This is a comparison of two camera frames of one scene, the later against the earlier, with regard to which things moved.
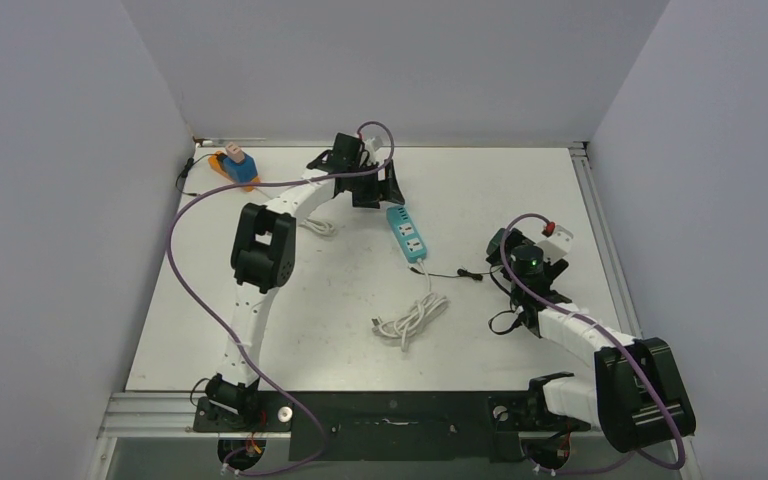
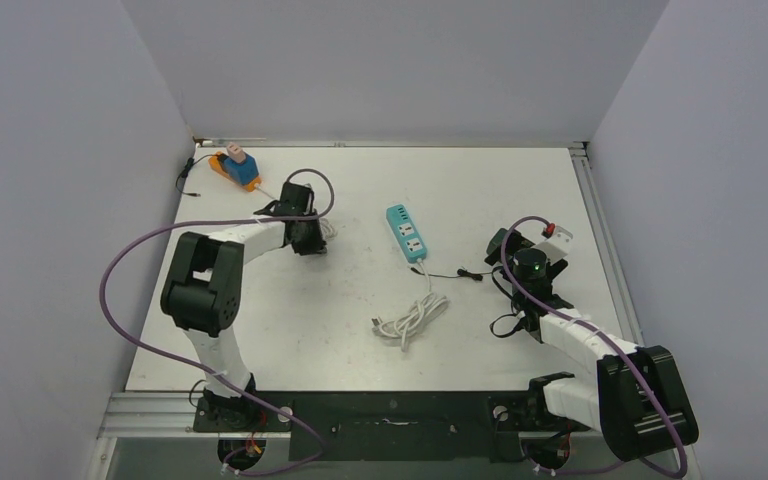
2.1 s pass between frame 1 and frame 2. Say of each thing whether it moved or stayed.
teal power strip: stayed
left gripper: moved
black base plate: stayed
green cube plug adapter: stayed
